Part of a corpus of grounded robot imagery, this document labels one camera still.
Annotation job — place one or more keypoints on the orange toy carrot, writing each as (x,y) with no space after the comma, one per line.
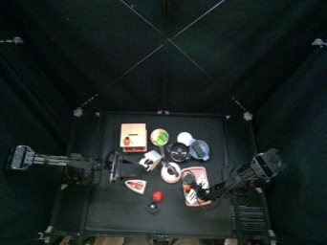
(188,187)

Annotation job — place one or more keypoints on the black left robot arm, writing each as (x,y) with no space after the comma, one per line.
(51,159)

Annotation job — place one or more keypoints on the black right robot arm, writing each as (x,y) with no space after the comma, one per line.
(245,173)

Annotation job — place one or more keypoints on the pink cutting board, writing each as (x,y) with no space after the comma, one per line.
(200,173)

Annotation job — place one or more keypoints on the white knife block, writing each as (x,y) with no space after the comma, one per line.
(152,159)

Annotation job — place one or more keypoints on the round white plate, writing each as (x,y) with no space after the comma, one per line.
(170,174)

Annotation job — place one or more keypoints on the small orange toy vegetable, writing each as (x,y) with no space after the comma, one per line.
(127,140)

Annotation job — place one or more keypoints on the wooden box with red sides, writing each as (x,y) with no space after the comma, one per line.
(134,134)

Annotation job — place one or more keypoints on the red toy tomato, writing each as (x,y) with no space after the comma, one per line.
(158,196)

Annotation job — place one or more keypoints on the grey pan with green vegetables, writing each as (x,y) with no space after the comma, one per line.
(160,137)

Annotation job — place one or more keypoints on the black toy pot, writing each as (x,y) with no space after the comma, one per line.
(180,151)

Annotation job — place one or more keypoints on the blue-grey toy pot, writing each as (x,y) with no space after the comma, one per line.
(200,149)

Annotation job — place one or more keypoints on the white text label sticker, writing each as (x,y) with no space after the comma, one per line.
(252,217)

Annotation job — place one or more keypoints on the silver frame corner bracket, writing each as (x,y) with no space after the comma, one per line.
(17,40)
(248,115)
(318,42)
(78,111)

